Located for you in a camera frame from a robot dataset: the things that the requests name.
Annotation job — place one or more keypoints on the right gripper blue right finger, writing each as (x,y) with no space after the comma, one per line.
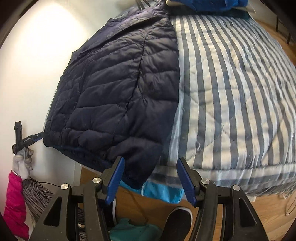
(184,173)

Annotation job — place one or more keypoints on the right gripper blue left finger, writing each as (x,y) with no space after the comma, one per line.
(113,179)

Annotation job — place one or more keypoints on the navy quilted puffer jacket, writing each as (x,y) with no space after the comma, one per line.
(118,95)

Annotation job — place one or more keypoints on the left hand grey glove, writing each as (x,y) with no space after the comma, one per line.
(22,163)

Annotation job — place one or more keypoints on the black shoe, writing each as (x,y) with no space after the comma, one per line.
(178,224)

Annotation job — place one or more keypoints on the teal cloth on floor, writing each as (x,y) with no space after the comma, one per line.
(138,217)

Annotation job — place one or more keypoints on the pink left sleeve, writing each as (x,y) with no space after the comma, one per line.
(15,210)

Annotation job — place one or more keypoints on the blue white striped quilt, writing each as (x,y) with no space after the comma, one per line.
(235,121)

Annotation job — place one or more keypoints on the blue and white garment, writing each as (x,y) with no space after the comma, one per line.
(214,5)

